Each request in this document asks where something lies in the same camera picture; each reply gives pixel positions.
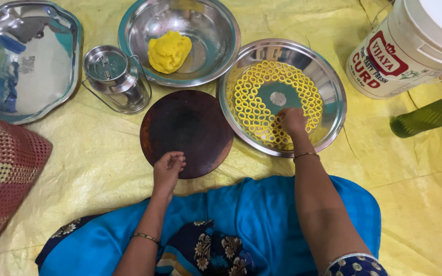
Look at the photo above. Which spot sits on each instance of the large steel tray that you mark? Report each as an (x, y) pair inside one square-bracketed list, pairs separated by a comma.
[(25, 61)]

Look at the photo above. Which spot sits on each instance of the yellow plastic floor sheet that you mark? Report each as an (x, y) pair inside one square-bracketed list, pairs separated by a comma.
[(102, 161)]

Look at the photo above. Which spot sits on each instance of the person's left fingers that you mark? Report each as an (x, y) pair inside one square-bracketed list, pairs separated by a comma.
[(175, 158)]

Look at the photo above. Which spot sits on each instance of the group of yellow dough rings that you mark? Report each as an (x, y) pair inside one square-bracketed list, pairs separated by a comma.
[(251, 111)]

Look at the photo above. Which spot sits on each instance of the person's right hand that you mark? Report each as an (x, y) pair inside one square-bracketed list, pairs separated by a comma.
[(292, 122)]

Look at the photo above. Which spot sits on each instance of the person's blue floral clothing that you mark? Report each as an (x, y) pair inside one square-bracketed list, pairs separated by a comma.
[(251, 214)]

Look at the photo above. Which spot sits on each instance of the steel bowl with dough rings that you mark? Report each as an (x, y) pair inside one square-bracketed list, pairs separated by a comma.
[(282, 97)]

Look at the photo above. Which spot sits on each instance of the red crocheted mat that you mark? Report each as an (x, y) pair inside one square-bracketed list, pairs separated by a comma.
[(2, 176)]

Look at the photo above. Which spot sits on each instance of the small steel lidded can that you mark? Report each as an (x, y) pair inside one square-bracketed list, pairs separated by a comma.
[(115, 78)]

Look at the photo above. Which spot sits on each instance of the white plastic bucket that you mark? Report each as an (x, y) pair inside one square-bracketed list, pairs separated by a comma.
[(409, 50)]

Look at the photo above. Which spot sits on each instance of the steel bowl with dough lump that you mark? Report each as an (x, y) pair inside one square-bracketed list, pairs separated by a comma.
[(179, 42)]

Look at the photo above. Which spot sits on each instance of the gold bangle on right wrist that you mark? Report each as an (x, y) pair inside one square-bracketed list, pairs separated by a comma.
[(306, 155)]

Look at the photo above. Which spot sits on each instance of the person's left hand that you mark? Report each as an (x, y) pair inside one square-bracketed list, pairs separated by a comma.
[(166, 170)]

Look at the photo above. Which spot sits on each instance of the yellow dough lump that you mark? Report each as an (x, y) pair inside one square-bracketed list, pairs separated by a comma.
[(169, 51)]

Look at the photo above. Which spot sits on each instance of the round dark wooden board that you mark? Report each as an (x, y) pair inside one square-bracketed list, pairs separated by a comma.
[(187, 133)]

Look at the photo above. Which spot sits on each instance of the person's right fingers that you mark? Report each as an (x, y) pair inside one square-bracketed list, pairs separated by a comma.
[(284, 117)]

